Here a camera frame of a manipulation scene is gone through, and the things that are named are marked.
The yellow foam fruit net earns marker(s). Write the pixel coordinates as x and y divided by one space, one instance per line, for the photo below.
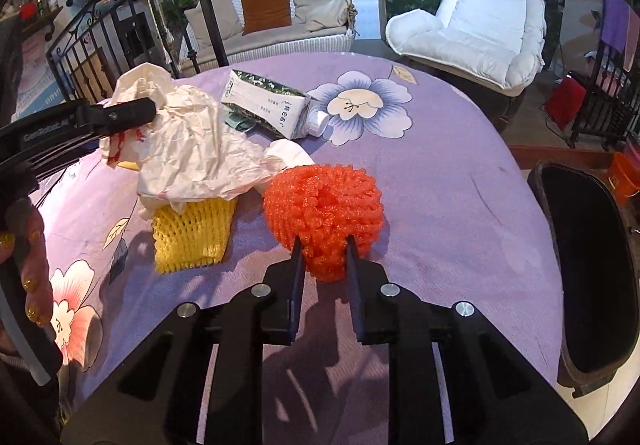
195 235

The purple towel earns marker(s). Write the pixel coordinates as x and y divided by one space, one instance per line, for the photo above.
615 20

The beige cushion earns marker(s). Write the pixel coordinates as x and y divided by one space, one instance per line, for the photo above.
322 7
212 22

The orange bucket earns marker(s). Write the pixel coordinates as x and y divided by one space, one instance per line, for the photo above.
627 180

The white green toothpaste tube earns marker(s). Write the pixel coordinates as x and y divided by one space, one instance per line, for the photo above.
270 100

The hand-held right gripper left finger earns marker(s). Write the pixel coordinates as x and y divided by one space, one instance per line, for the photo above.
297 277

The person's left hand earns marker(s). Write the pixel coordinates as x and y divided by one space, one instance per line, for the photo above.
37 265

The orange foam fruit net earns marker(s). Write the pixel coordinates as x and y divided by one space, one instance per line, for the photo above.
325 210

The white wicker swing sofa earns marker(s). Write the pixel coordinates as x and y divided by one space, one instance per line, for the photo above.
280 45

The dark brown trash bin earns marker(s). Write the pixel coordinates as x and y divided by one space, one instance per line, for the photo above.
585 275

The dark wooden rocking chair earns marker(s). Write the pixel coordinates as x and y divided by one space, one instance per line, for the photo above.
495 97

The white paper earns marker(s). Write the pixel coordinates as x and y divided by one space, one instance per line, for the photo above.
200 150

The green plastic wrapper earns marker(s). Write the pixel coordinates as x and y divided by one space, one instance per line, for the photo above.
240 121

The black iron rack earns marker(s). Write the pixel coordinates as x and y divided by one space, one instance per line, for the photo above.
600 115

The white cushioned armchair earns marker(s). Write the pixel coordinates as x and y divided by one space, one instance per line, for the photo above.
475 35

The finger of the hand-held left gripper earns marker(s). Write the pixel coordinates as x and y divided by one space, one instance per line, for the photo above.
125 115

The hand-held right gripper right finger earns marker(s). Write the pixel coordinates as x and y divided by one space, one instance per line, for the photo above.
353 280

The pink towel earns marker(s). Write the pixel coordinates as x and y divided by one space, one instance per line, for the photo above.
632 40

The purple floral tablecloth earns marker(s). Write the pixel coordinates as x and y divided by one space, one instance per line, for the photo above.
450 225

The red bag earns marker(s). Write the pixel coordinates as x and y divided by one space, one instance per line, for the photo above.
565 100

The brown cushion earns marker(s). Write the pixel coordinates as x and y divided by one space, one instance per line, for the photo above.
266 11

